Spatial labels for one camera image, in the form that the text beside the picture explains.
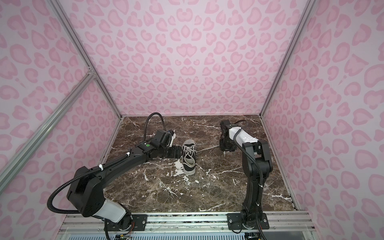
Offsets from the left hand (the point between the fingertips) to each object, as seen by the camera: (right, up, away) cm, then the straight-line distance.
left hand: (179, 150), depth 84 cm
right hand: (+29, -1, +12) cm, 31 cm away
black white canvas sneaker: (+6, -9, +1) cm, 11 cm away
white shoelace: (+7, -1, +11) cm, 13 cm away
